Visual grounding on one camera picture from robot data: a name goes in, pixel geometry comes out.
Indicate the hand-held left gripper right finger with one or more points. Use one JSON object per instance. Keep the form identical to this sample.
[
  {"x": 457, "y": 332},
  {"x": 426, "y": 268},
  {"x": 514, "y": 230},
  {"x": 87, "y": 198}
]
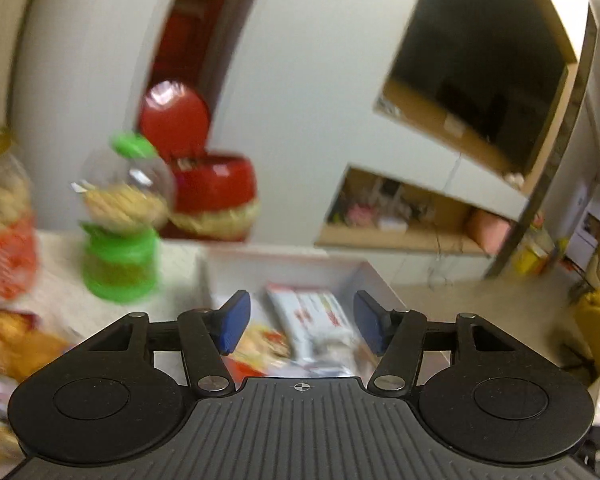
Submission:
[{"x": 369, "y": 320}]

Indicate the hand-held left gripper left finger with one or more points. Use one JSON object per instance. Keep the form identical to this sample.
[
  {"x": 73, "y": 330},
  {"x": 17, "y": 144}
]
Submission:
[{"x": 235, "y": 320}]

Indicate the orange red snack packet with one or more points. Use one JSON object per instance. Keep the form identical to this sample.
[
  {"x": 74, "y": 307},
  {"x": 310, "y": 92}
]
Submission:
[{"x": 265, "y": 345}]

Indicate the pink cardboard box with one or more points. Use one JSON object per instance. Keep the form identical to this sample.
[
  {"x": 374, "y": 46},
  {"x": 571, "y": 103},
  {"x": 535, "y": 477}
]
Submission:
[{"x": 350, "y": 272}]

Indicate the white snack packet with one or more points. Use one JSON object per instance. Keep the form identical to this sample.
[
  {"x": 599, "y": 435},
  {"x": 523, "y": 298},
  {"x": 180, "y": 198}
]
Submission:
[{"x": 305, "y": 315}]

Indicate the red apple-shaped container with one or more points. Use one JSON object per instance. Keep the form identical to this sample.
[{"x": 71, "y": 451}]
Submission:
[{"x": 215, "y": 190}]

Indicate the green candy dispenser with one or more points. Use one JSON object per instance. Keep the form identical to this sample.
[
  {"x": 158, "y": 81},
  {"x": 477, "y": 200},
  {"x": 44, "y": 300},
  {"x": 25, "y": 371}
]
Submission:
[{"x": 120, "y": 255}]

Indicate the pink cushion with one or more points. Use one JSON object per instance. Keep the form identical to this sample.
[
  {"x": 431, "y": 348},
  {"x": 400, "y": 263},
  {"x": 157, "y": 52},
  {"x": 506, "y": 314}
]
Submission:
[{"x": 487, "y": 230}]

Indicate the yellow plastic bag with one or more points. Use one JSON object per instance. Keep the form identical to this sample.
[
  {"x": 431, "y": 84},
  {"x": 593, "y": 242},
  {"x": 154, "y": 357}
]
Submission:
[{"x": 530, "y": 255}]

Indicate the white lace tablecloth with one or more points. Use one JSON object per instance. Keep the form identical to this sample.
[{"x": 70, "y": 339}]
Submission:
[{"x": 55, "y": 280}]

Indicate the panda print snack packet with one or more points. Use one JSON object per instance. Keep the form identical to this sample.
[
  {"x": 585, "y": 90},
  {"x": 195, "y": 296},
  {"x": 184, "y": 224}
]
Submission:
[{"x": 20, "y": 345}]

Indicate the clear plastic biscuit jar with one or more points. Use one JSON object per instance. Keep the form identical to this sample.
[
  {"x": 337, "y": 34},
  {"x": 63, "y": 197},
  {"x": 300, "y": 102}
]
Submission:
[{"x": 5, "y": 240}]

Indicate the black television screen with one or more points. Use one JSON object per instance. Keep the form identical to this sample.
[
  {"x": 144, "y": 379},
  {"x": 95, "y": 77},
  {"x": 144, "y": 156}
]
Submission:
[{"x": 480, "y": 60}]

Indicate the red slatted door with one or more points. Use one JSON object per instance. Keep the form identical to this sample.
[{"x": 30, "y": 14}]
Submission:
[{"x": 200, "y": 25}]

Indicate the wooden wall shelf niche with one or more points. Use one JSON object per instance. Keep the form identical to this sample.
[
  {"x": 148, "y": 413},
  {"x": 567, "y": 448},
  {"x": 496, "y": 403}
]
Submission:
[{"x": 380, "y": 210}]

